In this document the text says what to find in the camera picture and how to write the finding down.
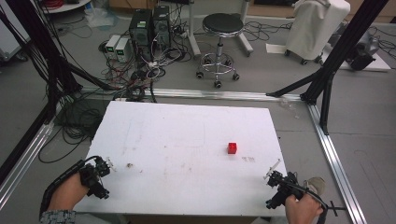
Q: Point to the grey machine on white board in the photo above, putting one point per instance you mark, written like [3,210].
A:
[362,53]

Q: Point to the slim black computer tower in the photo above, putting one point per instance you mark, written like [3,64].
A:
[162,26]

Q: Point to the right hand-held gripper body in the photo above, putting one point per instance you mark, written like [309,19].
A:
[282,188]

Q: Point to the white paper sheet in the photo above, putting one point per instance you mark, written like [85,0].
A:
[276,48]

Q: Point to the person's right hand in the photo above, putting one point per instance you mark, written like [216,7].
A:
[303,209]

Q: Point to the black low frame beam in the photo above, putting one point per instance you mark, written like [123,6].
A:
[23,146]

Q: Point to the large black computer tower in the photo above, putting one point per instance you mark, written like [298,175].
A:
[141,34]

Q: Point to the person's left hand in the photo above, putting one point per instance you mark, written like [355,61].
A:
[67,193]

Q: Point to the clear plastic bag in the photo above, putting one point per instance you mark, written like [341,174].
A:
[100,17]

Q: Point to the white desk leg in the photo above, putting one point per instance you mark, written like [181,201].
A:
[193,34]
[246,40]

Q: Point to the black round swivel stool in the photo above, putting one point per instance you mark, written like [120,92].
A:
[221,34]

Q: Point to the red cube block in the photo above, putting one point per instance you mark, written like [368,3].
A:
[232,148]

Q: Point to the aluminium side rail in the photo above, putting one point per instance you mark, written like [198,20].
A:
[337,165]
[25,155]

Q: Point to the black frame post with braces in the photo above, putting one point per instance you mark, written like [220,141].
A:
[348,40]

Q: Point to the white bench power supply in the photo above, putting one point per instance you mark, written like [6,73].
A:
[112,45]
[122,49]

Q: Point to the white covered cart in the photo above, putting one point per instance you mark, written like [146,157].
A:
[314,28]

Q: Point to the round white table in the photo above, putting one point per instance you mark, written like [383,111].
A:
[67,5]

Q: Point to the long aluminium floor rail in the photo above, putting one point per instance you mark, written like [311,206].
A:
[211,94]

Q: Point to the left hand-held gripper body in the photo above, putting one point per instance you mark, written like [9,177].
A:
[93,179]

